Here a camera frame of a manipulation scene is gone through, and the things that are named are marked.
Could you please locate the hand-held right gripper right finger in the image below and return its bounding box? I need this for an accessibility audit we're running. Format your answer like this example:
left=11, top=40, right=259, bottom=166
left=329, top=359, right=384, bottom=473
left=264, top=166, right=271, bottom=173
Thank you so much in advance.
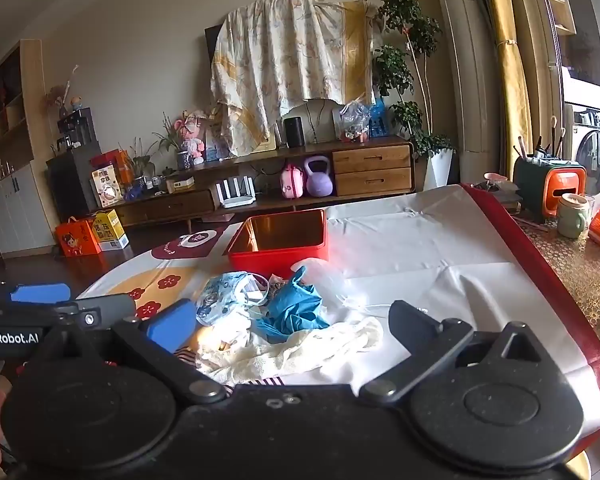
left=359, top=300, right=561, bottom=406

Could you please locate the pink plush doll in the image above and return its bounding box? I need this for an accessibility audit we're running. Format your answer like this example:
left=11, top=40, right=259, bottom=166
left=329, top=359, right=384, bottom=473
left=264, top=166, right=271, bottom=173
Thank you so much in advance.
left=174, top=110, right=206, bottom=166

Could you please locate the dried flower bunch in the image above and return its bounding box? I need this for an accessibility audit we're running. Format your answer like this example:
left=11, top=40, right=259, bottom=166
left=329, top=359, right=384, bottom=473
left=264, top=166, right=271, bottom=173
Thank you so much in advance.
left=44, top=64, right=81, bottom=111

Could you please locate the black cylinder speaker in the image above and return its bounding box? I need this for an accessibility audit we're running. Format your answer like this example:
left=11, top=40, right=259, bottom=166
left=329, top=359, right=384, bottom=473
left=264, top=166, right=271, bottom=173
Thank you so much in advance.
left=283, top=116, right=306, bottom=149

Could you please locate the wooden television cabinet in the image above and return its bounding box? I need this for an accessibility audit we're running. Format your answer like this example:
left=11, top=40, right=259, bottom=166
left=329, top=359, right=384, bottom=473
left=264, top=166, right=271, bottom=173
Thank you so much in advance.
left=95, top=135, right=416, bottom=229

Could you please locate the washing machine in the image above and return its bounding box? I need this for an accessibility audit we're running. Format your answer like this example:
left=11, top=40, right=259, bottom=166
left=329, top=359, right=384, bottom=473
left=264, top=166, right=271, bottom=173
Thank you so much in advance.
left=562, top=102, right=600, bottom=206

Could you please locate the yellow carton box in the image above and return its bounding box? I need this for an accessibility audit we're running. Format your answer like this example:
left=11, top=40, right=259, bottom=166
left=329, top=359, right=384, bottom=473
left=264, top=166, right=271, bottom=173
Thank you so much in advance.
left=92, top=208, right=130, bottom=251

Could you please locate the clear plastic bag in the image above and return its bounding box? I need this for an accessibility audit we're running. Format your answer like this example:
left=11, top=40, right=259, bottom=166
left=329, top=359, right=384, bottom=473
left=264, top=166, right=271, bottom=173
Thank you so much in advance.
left=337, top=98, right=371, bottom=144

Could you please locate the red orange gift bag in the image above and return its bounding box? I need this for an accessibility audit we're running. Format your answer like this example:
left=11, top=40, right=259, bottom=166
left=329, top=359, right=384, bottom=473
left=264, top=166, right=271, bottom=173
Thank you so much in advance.
left=90, top=148, right=136, bottom=186

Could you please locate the white brown snack box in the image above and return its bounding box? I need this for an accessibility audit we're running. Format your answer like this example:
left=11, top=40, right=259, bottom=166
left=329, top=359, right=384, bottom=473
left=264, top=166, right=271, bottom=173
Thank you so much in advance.
left=90, top=164, right=121, bottom=209

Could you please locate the small green potted plant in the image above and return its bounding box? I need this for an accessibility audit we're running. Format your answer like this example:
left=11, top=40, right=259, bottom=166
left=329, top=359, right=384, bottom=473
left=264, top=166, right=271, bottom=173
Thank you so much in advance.
left=127, top=135, right=156, bottom=181

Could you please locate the white printed packet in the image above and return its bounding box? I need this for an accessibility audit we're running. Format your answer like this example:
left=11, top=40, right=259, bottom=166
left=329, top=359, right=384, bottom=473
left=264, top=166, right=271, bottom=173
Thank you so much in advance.
left=244, top=282, right=270, bottom=307

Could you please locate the blue packet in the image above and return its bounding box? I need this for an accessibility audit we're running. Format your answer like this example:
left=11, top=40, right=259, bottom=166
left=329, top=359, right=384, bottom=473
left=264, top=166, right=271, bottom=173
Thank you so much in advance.
left=369, top=95, right=392, bottom=139

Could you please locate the green mug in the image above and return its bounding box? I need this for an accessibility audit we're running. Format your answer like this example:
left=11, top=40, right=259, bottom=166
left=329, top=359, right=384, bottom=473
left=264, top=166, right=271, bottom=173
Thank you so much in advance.
left=557, top=192, right=596, bottom=240

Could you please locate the white router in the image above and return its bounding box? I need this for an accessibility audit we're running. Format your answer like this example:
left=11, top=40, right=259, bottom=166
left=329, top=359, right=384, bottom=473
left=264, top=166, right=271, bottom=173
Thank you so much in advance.
left=215, top=176, right=259, bottom=210

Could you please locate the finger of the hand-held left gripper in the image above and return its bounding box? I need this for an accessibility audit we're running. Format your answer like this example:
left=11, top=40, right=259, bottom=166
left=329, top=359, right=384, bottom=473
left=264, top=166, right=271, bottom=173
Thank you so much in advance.
left=55, top=293, right=136, bottom=329
left=0, top=282, right=72, bottom=306

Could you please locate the television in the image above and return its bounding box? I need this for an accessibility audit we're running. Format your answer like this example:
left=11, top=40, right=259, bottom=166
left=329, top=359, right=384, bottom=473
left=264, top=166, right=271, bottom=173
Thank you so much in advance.
left=204, top=24, right=222, bottom=63

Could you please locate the pink small case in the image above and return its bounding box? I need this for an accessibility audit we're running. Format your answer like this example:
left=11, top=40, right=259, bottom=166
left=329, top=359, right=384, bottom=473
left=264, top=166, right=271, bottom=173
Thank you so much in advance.
left=279, top=163, right=309, bottom=200

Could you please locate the red tin box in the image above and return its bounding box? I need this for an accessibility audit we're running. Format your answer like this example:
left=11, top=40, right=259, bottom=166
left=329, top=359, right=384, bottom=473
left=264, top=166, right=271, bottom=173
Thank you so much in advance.
left=227, top=208, right=330, bottom=279

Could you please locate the potted tree white planter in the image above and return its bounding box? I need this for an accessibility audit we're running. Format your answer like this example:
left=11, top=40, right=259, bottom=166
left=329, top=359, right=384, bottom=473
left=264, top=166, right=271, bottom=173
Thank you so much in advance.
left=372, top=0, right=457, bottom=192

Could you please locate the white mesh cloth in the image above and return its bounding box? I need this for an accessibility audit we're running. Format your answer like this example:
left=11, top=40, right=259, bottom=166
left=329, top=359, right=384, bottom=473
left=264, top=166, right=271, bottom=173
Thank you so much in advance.
left=290, top=258, right=349, bottom=307

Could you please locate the potted orchid plant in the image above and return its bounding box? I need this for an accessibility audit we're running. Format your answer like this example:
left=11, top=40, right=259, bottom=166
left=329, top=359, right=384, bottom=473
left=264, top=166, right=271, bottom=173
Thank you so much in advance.
left=152, top=112, right=196, bottom=171

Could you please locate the teal blue cloth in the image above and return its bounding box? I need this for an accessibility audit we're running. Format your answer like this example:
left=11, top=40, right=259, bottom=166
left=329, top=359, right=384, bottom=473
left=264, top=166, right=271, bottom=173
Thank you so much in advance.
left=254, top=266, right=331, bottom=337

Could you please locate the wall shelf unit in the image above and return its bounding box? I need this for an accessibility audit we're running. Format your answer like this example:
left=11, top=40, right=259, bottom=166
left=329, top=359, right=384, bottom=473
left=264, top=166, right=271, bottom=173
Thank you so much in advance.
left=0, top=39, right=57, bottom=261

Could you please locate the white standing air conditioner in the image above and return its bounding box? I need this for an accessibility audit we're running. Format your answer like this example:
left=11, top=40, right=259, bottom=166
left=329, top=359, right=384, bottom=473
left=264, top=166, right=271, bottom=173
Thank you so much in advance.
left=427, top=0, right=502, bottom=186

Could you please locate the yellow curtain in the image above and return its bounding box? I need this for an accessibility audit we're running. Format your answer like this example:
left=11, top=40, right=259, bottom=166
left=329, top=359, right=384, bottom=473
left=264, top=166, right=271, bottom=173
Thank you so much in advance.
left=482, top=0, right=537, bottom=179

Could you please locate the floral cloth cover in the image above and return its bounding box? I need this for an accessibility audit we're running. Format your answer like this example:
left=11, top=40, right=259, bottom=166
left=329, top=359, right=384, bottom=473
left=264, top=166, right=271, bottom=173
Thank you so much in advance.
left=210, top=0, right=379, bottom=157

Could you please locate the small cream box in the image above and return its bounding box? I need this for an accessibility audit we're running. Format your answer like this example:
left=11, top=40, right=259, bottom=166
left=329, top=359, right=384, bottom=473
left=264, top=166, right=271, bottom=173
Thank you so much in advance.
left=165, top=175, right=196, bottom=194

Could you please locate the cream knit cloth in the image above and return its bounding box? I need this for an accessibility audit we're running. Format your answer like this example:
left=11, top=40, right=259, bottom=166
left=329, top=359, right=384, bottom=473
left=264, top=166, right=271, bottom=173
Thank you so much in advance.
left=200, top=317, right=385, bottom=387

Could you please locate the orange gift box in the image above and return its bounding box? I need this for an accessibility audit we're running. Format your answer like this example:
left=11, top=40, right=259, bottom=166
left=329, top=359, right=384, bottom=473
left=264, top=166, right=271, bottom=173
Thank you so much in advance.
left=55, top=217, right=103, bottom=258

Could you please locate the blue picture box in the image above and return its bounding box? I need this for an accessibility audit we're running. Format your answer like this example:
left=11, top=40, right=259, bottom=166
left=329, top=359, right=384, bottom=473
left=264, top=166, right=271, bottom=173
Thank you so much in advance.
left=204, top=119, right=231, bottom=161

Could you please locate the blue patterned face mask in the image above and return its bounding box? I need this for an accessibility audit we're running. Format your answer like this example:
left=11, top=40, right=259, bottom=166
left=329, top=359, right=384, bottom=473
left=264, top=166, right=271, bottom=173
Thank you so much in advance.
left=196, top=271, right=272, bottom=326

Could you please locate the gold patterned table cover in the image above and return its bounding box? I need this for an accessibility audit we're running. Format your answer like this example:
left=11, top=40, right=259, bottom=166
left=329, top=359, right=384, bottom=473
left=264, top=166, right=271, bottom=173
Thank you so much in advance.
left=512, top=212, right=600, bottom=377

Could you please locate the purple kettlebell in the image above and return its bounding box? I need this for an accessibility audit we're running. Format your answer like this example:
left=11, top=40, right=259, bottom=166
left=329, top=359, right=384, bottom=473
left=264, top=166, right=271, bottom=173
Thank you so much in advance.
left=303, top=155, right=335, bottom=198

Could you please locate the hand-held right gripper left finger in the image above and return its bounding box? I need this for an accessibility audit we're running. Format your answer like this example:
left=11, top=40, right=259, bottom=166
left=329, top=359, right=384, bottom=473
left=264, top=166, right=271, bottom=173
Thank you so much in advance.
left=22, top=299, right=228, bottom=406

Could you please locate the green orange desk organizer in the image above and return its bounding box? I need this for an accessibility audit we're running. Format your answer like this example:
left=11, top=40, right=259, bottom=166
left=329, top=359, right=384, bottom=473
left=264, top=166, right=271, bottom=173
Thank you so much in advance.
left=512, top=157, right=589, bottom=219

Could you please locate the black coffee machine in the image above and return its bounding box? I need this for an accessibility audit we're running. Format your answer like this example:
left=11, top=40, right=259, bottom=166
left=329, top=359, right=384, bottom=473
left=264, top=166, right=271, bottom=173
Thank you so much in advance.
left=57, top=107, right=99, bottom=149

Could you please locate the black mini fridge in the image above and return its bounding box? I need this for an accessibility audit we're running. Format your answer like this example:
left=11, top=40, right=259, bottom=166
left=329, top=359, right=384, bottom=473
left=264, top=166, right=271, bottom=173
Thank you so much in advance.
left=46, top=140, right=104, bottom=221

